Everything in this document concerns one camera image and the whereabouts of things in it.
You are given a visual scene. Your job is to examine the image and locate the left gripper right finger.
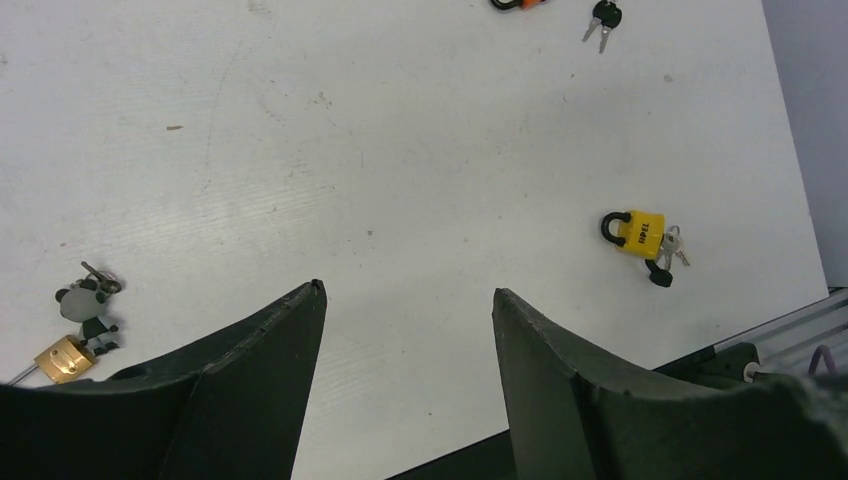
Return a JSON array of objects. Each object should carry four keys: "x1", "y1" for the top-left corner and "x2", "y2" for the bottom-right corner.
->
[{"x1": 492, "y1": 289, "x2": 847, "y2": 479}]

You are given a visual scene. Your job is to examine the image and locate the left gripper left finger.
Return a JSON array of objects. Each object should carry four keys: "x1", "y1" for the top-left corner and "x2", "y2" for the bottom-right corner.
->
[{"x1": 1, "y1": 279, "x2": 328, "y2": 479}]

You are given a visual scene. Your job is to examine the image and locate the small brass padlock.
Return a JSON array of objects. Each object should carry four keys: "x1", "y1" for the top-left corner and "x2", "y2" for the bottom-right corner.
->
[{"x1": 7, "y1": 335, "x2": 97, "y2": 386}]

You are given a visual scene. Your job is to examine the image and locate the small keys bunch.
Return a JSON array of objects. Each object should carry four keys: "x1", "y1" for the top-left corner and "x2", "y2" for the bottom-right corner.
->
[{"x1": 55, "y1": 261, "x2": 123, "y2": 356}]

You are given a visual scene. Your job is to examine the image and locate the yellow padlock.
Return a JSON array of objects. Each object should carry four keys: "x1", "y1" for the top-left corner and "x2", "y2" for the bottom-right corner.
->
[{"x1": 600, "y1": 210, "x2": 673, "y2": 288}]

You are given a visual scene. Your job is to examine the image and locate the silver keys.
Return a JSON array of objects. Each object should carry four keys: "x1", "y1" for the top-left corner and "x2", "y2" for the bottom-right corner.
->
[{"x1": 657, "y1": 225, "x2": 691, "y2": 271}]

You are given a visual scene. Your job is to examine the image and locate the black-headed keys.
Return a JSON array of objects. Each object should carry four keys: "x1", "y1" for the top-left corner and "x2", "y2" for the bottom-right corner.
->
[{"x1": 582, "y1": 0, "x2": 623, "y2": 54}]

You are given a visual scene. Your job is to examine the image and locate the orange padlock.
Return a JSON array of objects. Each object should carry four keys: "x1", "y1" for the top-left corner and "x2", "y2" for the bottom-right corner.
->
[{"x1": 490, "y1": 0, "x2": 546, "y2": 11}]

